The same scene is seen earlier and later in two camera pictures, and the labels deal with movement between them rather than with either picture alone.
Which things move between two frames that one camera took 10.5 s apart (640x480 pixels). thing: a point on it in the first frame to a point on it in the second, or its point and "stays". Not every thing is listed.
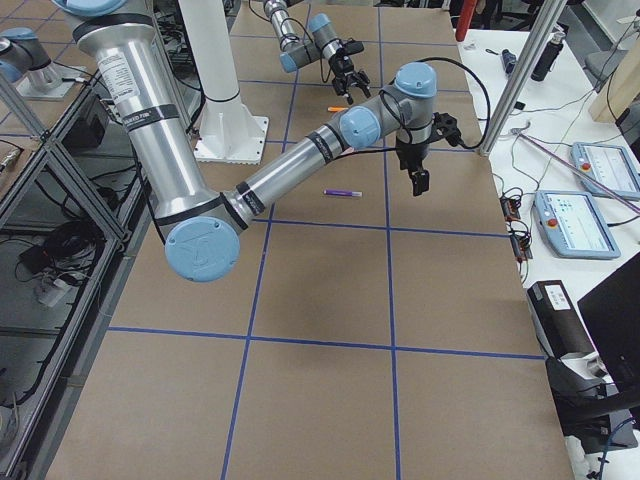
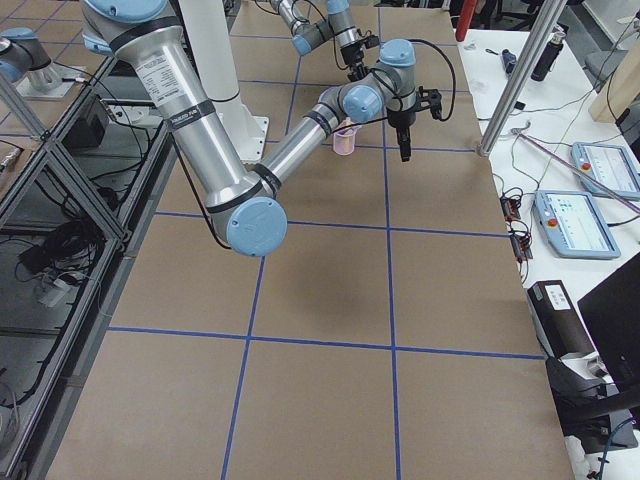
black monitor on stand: [602, 415] stays
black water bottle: [548, 58] stays
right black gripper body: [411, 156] to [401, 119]
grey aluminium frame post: [549, 17] stays
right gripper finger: [424, 179] to [406, 145]
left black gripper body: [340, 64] to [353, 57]
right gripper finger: [417, 186] to [403, 140]
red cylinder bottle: [466, 19] stays
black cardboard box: [557, 321] stays
